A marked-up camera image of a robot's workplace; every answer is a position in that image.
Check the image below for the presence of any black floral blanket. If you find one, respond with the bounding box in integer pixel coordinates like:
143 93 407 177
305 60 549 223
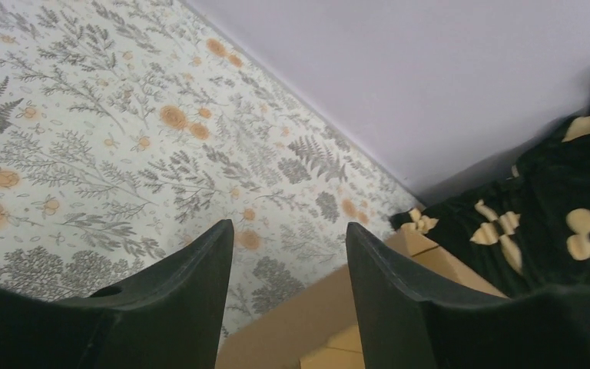
389 106 590 297

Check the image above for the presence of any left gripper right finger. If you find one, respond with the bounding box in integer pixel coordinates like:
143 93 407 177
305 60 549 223
346 222 590 368

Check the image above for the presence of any brown cardboard box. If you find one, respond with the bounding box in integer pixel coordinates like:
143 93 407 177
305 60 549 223
216 231 502 369

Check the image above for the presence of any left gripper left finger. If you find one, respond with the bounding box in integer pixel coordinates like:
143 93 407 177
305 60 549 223
0 220 234 368

